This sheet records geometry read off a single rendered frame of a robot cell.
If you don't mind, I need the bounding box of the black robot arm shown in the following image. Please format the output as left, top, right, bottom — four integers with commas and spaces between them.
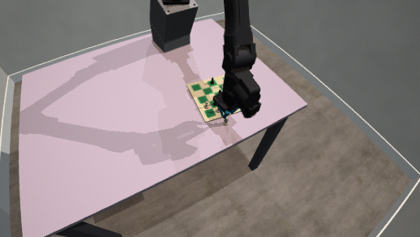
222, 0, 261, 119

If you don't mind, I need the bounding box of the green and cream chessboard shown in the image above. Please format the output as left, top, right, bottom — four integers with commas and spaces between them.
187, 75, 225, 123

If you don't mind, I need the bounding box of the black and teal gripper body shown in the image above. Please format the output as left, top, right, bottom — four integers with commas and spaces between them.
212, 85, 238, 112

